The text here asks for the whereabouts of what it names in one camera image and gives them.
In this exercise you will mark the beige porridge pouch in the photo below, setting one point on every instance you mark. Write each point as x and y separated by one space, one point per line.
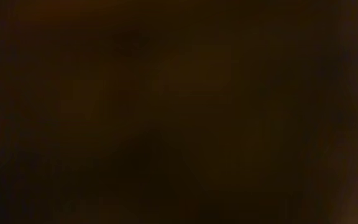
178 111

